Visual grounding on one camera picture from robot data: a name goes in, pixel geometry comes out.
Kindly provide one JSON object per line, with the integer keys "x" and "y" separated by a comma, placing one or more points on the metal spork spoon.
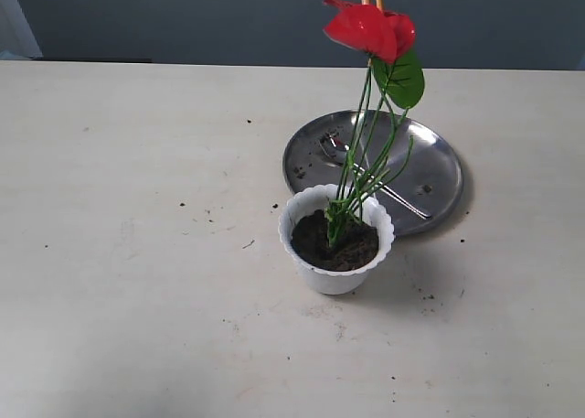
{"x": 336, "y": 151}

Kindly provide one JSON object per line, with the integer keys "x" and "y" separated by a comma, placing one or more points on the red artificial anthurium flower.
{"x": 394, "y": 79}

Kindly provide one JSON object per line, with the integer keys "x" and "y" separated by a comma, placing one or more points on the white scalloped plastic pot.
{"x": 323, "y": 281}

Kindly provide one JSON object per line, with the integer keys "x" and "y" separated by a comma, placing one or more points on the dark brown potting soil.
{"x": 355, "y": 248}

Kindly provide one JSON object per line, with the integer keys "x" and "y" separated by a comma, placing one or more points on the round stainless steel plate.
{"x": 432, "y": 179}

